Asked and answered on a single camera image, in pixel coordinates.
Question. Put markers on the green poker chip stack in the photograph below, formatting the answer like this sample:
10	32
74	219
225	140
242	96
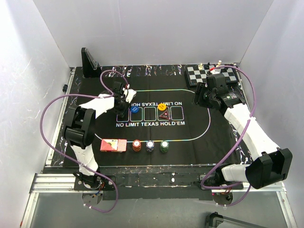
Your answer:
164	146

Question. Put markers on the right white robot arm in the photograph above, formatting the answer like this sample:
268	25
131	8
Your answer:
270	163

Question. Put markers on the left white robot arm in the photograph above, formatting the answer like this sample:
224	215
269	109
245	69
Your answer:
79	128

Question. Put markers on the yellow big blind button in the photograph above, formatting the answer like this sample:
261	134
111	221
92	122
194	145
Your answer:
162	106

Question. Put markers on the aluminium rail frame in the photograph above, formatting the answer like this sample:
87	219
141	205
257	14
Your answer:
148	196

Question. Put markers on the black white chess board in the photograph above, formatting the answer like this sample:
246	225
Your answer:
195	75

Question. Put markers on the red playing card deck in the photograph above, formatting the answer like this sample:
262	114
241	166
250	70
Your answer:
113	145

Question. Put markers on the blue small blind button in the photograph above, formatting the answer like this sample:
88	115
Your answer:
134	109

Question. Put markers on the black poker table mat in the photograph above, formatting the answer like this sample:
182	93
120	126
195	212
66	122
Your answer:
196	135

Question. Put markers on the black device bottom corner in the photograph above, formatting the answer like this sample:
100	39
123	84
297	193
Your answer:
215	220

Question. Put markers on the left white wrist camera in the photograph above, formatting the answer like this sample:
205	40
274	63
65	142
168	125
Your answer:
129	94

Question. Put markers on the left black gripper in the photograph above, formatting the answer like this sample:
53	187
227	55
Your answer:
121	113

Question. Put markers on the blue poker chip stack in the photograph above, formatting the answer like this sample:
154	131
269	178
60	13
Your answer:
150	146

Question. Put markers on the red poker chip stack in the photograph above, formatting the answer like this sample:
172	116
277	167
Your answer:
136	145

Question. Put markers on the black card shoe holder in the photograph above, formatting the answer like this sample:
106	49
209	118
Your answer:
91	68

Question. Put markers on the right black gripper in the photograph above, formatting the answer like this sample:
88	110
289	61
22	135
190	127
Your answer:
200	89

